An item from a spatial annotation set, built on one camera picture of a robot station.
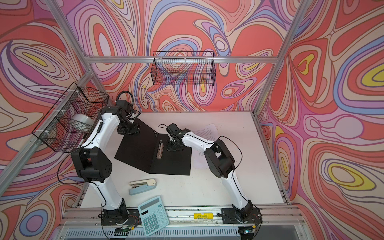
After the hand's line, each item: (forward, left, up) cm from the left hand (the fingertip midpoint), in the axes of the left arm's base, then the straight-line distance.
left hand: (135, 131), depth 88 cm
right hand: (-7, -20, -13) cm, 25 cm away
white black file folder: (-2, -4, -18) cm, 18 cm away
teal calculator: (-42, -15, -13) cm, 46 cm away
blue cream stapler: (-28, -6, -14) cm, 31 cm away
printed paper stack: (+10, -48, -15) cm, 51 cm away
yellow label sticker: (-42, -40, -14) cm, 60 cm away
